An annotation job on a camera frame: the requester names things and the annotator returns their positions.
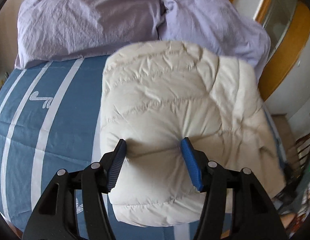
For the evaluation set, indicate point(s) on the wooden wardrobe with glass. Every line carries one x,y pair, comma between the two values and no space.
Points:
285,82

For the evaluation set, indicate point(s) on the large lavender pillow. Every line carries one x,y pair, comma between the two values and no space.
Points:
217,26

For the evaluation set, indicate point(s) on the beige puffer down jacket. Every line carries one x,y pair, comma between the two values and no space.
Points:
155,94

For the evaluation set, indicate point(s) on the blue white striped bedsheet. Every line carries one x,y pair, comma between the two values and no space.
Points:
50,118

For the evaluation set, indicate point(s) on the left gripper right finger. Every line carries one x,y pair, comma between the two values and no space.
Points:
197,165

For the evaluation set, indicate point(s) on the darker lavender pillow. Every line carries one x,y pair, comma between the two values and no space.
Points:
60,30

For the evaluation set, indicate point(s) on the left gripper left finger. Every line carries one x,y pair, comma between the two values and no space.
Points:
111,164

